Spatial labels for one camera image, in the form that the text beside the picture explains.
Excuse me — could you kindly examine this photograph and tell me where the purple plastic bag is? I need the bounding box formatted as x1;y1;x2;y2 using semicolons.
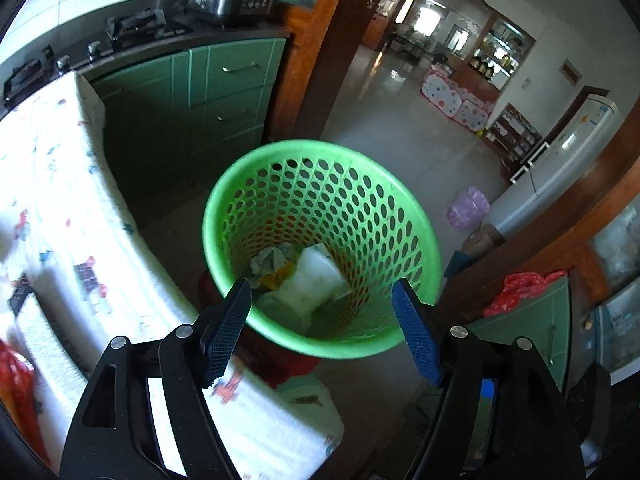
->
446;186;490;231

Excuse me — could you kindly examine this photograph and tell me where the wooden shoe shelf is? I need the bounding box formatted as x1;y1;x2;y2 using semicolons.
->
485;103;542;180

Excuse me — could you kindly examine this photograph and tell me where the yellow snack bag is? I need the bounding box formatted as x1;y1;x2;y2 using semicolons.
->
258;261;296;290

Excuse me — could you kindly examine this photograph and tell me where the black rectangular box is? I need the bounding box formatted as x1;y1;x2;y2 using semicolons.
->
8;272;34;316

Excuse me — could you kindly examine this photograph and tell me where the green perforated trash basket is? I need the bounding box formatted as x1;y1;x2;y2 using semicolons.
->
202;138;444;360

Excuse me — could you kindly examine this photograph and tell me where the red plastic bag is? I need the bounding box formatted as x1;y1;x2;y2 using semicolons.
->
483;271;566;318

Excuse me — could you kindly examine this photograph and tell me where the crumpled tissue in basket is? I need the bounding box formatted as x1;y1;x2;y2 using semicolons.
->
248;243;298;289

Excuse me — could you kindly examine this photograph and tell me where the red snack wrapper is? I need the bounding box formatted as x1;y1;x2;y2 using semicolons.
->
0;340;50;466

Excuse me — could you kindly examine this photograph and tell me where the patterned white tablecloth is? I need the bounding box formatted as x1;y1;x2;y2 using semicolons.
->
1;73;344;479

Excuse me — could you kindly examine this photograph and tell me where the white paper cup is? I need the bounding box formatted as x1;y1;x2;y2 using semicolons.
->
257;243;352;335

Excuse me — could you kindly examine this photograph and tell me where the wooden door frame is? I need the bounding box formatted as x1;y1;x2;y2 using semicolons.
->
264;0;380;142

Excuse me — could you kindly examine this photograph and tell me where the green kitchen cabinet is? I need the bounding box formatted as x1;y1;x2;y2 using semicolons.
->
92;37;286;224

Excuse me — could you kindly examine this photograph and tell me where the black gas stove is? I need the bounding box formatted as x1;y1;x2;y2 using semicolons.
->
1;2;193;112

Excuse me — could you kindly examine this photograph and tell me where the white refrigerator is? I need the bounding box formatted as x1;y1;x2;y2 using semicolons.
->
484;94;620;238

